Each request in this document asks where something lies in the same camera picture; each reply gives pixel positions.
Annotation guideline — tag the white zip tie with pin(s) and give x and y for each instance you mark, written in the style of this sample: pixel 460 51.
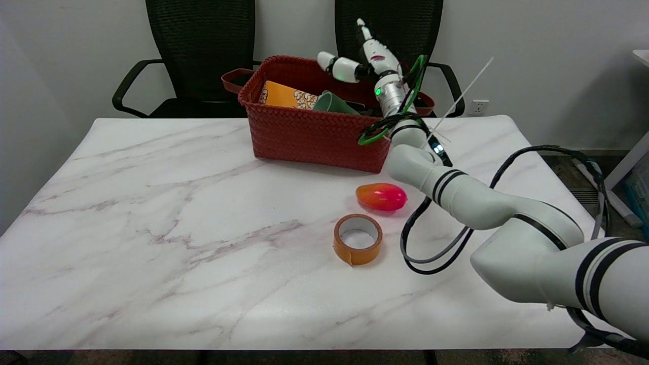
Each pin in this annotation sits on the white zip tie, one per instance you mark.
pixel 464 94

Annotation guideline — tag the black flat object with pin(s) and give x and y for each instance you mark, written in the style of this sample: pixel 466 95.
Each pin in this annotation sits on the black flat object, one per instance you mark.
pixel 369 110

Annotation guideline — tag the orange patterned box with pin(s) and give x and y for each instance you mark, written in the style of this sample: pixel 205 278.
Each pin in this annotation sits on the orange patterned box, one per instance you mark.
pixel 284 95

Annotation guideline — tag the red woven basket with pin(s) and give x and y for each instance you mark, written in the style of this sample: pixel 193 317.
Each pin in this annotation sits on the red woven basket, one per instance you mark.
pixel 304 137

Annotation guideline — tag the red orange toy mango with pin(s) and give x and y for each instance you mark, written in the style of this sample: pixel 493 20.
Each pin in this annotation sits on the red orange toy mango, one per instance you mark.
pixel 380 197

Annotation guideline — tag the black mesh office chair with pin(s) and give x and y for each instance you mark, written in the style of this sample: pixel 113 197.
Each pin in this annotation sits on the black mesh office chair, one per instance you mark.
pixel 405 25
pixel 203 45

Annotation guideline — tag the white desk top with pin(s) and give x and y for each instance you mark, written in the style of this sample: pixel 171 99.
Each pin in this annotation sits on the white desk top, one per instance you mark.
pixel 643 57

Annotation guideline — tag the blue storage bin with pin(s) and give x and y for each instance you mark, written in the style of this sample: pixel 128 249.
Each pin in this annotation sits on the blue storage bin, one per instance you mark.
pixel 640 197

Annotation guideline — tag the green mug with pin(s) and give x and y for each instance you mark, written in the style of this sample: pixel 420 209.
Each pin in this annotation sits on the green mug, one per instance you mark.
pixel 332 104

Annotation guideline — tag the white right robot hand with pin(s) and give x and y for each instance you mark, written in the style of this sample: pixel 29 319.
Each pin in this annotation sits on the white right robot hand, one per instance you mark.
pixel 377 56

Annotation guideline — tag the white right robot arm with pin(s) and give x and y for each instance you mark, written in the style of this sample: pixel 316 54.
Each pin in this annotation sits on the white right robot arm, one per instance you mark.
pixel 532 238

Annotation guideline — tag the white desk leg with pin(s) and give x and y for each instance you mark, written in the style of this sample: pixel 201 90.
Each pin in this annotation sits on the white desk leg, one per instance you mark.
pixel 621 175

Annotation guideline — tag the orange tape roll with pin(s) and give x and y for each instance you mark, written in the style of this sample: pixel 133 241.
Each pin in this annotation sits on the orange tape roll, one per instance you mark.
pixel 342 251

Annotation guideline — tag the white wall socket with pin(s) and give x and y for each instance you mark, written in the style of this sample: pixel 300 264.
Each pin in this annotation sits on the white wall socket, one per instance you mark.
pixel 478 107

